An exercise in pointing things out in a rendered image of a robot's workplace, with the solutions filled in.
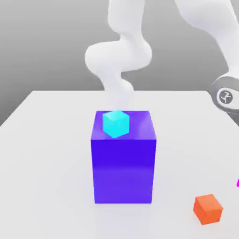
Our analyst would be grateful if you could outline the small orange cube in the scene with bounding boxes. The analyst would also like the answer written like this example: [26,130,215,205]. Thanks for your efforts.
[193,194,224,225]

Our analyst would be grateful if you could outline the small cyan cube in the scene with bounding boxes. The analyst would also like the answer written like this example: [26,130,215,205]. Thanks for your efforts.
[102,110,130,139]

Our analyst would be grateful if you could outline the large blue box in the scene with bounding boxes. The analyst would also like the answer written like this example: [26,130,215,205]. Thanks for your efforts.
[91,110,157,204]

